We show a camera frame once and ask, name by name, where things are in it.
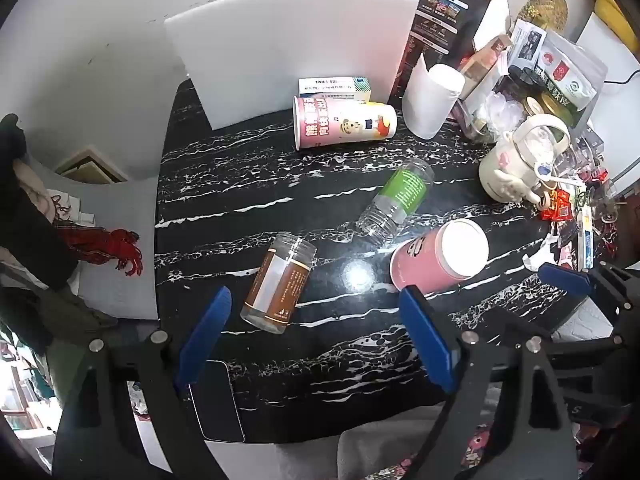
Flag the black cable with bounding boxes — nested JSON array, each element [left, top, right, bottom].
[[603, 66, 640, 86]]

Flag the black smartphone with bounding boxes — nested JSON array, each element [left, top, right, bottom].
[[188, 360, 246, 444]]

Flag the wooden frame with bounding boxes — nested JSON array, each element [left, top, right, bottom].
[[54, 145, 130, 186]]

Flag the round gold tin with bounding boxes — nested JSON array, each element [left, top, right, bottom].
[[523, 92, 574, 126]]

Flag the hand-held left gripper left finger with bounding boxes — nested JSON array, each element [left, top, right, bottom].
[[52, 286, 233, 480]]

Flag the cartoon print paper cup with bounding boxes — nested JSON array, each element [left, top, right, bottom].
[[293, 95, 398, 151]]

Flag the silver foil pouch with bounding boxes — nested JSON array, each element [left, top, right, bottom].
[[534, 30, 609, 111]]

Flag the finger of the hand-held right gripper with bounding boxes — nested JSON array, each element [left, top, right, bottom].
[[538, 259, 640, 322]]

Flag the red snack packets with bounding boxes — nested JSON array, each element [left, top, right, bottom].
[[539, 189, 576, 223]]

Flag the woven straw hat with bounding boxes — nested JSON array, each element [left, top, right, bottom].
[[516, 0, 570, 33]]

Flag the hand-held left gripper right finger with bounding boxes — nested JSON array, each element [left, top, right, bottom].
[[395, 285, 582, 480]]

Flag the brown paper box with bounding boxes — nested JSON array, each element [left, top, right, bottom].
[[457, 35, 513, 101]]

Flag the floral cloth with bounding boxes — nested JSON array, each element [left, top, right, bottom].
[[452, 422, 501, 480]]

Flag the white foam board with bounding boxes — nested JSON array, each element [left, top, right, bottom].
[[164, 0, 421, 131]]

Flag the small white medicine box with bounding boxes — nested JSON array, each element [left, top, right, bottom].
[[298, 76, 373, 103]]

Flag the white ceramic teapot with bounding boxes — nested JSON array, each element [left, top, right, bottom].
[[479, 113, 572, 205]]

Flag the dark clothing pile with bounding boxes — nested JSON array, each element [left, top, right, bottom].
[[0, 114, 118, 356]]

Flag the green label plastic bottle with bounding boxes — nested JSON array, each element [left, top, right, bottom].
[[356, 157, 436, 246]]

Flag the brown label clear jar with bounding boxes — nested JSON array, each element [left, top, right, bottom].
[[240, 232, 318, 335]]

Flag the red lobster toy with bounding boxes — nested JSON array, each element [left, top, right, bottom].
[[55, 226, 144, 278]]

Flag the pink paper cup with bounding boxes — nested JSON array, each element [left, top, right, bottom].
[[389, 218, 490, 296]]

